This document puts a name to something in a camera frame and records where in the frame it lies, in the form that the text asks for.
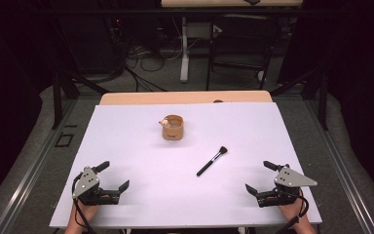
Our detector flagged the black metal frame stand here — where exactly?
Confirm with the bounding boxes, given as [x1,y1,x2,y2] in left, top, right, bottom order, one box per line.
[50,69,110,131]
[270,68,329,132]

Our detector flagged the bundle of floor cables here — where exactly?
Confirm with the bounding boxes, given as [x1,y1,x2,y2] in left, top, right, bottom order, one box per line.
[108,19,179,93]

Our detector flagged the black metal chair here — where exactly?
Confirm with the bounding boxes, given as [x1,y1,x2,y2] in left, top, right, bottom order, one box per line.
[206,13,282,92]

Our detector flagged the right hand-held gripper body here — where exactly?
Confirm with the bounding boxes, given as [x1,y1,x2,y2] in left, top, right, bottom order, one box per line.
[255,164,318,209]

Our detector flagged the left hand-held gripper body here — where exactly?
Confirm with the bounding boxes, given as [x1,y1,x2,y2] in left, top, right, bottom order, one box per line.
[71,166,122,207]

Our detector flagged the person's left hand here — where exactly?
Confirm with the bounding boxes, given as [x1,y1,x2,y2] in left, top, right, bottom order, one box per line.
[69,199,100,225]

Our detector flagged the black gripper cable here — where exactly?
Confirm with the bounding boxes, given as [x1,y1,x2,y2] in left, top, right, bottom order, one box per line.
[274,187,311,234]
[70,172,97,234]

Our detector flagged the white desk leg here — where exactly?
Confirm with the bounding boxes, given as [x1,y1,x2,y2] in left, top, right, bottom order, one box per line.
[178,17,191,84]

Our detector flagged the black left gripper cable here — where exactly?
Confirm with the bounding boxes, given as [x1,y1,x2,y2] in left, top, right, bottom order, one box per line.
[70,172,97,234]

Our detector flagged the person's right hand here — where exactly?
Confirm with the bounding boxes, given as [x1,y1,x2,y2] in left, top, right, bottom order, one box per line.
[277,196,308,222]

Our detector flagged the round wooden holder with bird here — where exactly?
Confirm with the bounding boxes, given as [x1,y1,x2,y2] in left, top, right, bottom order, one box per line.
[158,113,185,141]

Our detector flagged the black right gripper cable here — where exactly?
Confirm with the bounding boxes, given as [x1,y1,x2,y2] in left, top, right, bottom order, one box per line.
[274,187,311,234]

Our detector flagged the aluminium floor rail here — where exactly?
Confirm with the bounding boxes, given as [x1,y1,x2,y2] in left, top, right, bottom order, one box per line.
[0,97,78,234]
[303,97,374,234]

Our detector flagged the black makeup brush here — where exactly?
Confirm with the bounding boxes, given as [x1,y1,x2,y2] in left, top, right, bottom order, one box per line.
[196,145,229,177]

